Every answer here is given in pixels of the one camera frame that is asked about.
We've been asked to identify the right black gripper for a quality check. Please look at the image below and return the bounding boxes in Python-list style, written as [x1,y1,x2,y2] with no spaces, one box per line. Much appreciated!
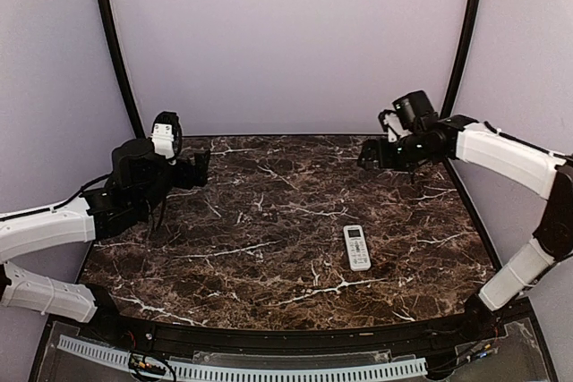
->
[358,131,436,173]

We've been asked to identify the white remote control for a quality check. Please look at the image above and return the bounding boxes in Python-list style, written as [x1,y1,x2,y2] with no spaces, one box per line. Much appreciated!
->
[343,225,372,272]

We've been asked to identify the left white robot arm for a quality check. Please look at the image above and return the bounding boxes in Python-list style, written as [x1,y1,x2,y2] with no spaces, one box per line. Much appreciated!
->
[1,139,210,343]

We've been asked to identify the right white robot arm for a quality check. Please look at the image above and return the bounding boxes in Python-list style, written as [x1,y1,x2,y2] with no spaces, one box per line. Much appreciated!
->
[357,90,572,341]

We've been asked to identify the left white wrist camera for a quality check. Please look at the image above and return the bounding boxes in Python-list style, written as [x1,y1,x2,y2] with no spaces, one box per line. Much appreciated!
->
[150,111,183,165]

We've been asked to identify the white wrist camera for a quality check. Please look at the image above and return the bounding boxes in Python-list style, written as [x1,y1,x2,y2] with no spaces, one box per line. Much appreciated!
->
[150,111,183,165]
[378,109,409,143]

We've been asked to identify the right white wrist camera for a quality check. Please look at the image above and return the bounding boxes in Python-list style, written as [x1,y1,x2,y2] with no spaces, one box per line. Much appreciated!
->
[378,109,409,143]

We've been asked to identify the black front frame rail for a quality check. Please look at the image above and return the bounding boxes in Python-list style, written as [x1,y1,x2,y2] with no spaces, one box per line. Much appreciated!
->
[49,298,538,357]

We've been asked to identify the white slotted cable duct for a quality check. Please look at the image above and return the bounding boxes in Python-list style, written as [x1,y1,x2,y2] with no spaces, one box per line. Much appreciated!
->
[56,335,428,381]

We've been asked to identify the left black frame post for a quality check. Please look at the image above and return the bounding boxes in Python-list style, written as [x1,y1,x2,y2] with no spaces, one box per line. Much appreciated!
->
[97,0,145,138]

